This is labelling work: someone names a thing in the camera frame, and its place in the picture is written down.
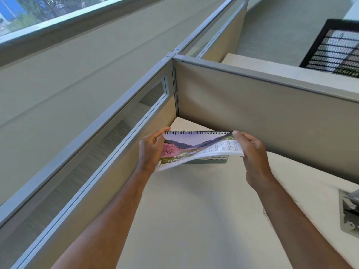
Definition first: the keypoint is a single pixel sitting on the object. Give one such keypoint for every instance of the person's left hand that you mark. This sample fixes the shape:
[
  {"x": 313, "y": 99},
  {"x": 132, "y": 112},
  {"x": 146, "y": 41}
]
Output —
[{"x": 148, "y": 154}]

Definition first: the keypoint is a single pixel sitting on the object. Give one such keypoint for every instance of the person's right forearm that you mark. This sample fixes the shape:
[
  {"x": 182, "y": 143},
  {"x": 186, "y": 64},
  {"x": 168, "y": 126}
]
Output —
[{"x": 294, "y": 221}]

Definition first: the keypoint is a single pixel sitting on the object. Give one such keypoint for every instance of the beige cubicle partition panel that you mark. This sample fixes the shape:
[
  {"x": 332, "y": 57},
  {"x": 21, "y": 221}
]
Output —
[{"x": 266, "y": 117}]

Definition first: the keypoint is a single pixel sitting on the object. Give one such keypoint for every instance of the window with aluminium frame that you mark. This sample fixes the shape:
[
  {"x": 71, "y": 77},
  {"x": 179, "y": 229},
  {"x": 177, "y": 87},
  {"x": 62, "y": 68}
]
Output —
[{"x": 42, "y": 16}]

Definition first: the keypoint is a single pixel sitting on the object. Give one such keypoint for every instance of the beige cubicle partition with glass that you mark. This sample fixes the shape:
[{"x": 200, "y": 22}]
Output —
[{"x": 84, "y": 154}]

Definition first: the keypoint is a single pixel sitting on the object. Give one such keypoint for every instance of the person's right thumb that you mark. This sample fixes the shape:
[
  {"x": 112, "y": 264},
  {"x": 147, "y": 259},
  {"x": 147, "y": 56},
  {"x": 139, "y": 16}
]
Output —
[{"x": 238, "y": 137}]

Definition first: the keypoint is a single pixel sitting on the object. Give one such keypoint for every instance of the person's right hand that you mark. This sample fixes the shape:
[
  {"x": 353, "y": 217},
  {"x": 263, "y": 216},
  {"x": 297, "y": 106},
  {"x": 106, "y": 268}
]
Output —
[{"x": 253, "y": 159}]

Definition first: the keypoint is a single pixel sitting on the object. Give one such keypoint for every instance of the person's left thumb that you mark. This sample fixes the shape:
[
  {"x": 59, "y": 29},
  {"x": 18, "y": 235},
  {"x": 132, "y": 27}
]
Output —
[{"x": 163, "y": 130}]

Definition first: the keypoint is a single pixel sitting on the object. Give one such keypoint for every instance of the spiral-bound desk calendar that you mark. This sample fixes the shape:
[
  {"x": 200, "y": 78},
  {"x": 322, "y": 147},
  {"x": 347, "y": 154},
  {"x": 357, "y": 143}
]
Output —
[{"x": 196, "y": 148}]

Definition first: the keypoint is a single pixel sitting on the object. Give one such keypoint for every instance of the person's left forearm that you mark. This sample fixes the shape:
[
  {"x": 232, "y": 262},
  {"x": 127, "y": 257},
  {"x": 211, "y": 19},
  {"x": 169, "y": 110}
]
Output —
[{"x": 103, "y": 221}]

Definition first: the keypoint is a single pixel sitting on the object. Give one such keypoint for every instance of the black mesh office chair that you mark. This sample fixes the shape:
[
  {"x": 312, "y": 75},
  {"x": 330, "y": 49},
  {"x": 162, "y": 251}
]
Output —
[{"x": 331, "y": 47}]

